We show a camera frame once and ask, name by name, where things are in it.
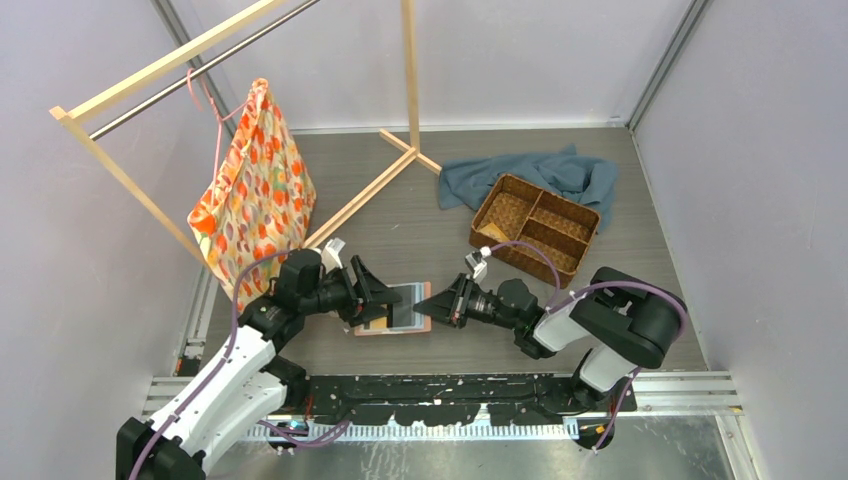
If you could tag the blue-grey crumpled cloth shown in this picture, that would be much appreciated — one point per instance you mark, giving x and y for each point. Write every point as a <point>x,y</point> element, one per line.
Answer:
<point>586,180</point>

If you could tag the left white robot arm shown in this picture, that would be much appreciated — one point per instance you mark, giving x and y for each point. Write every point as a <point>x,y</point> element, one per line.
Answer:
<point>247,379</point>

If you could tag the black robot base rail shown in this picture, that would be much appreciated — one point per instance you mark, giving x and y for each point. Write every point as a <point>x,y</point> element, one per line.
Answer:
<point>449,399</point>

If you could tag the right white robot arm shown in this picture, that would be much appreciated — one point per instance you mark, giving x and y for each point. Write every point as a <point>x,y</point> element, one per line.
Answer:
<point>634,322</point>

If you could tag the orange floral hanging garment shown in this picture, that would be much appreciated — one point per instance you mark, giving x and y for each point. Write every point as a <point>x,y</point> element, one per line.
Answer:
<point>259,202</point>

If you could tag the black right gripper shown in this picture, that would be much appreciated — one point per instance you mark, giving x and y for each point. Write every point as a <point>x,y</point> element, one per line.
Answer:
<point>452,304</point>

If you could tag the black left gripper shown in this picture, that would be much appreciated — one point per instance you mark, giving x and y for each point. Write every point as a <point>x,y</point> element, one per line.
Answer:
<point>363,294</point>

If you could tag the pink clothes hanger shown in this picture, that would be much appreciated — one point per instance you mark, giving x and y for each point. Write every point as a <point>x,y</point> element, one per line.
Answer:
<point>214,108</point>

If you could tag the yellow credit card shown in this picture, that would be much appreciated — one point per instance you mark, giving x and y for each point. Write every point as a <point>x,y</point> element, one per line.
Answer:
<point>376,326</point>

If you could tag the orange credit card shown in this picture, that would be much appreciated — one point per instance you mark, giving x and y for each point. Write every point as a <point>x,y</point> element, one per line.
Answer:
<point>492,231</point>

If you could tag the woven wicker divided basket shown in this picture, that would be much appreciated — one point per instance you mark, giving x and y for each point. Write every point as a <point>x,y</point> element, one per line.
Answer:
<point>549,236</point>

